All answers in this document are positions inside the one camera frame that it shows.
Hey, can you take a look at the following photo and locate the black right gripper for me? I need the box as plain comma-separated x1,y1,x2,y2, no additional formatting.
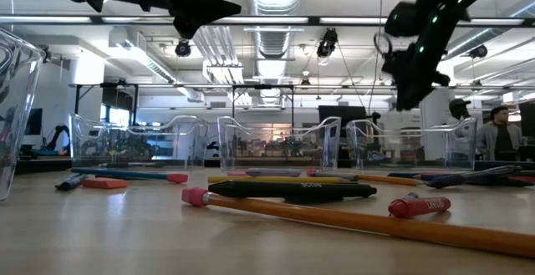
395,74,451,111

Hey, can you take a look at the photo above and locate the indigo crayon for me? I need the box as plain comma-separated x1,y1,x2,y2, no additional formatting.
386,172,423,180

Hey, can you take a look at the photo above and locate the orange pencil with pink eraser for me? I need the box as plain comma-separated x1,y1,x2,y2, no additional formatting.
306,168,424,186
181,187,535,260

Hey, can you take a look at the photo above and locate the purple pen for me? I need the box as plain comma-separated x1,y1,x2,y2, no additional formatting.
425,165,522,190

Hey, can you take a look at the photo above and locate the dark green pencil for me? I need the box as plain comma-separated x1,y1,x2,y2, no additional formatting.
459,177,535,187

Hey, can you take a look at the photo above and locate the periwinkle pen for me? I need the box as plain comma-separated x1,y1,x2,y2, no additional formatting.
245,168,303,178

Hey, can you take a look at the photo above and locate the yellow pencil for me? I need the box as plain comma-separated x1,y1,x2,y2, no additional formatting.
207,176,352,185

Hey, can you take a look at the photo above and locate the black pen with silver clip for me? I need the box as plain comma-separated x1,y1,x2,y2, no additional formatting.
99,162,176,170

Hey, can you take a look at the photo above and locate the blue pencil with pink eraser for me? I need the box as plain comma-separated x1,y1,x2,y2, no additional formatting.
69,167,189,184

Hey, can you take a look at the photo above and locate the red eraser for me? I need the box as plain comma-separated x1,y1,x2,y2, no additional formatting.
81,177,129,191

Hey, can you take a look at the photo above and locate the dark blue crayon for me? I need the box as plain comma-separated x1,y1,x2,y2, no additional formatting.
55,179,80,191

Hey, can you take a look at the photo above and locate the clear plastic bin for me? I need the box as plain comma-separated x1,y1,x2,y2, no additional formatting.
217,115,342,172
343,118,478,171
69,115,210,171
0,26,46,203

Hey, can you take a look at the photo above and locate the person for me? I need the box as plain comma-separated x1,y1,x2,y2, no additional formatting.
445,98,477,161
476,105,526,161

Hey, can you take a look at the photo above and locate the black monitor screen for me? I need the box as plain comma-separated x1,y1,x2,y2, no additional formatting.
25,107,43,136
519,101,535,138
318,105,368,128

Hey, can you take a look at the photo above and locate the red crayon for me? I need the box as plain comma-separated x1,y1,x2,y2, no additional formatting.
387,196,452,220

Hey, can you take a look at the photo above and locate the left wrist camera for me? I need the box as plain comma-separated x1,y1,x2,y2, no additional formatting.
172,13,202,40

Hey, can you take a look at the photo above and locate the black ceiling camera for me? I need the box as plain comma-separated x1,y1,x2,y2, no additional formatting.
467,43,489,59
316,28,339,59
174,38,192,58

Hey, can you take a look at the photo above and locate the black gantry frame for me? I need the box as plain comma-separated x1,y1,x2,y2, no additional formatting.
232,84,295,120
74,83,139,125

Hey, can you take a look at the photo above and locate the black overhead rail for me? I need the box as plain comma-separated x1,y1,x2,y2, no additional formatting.
0,14,535,28

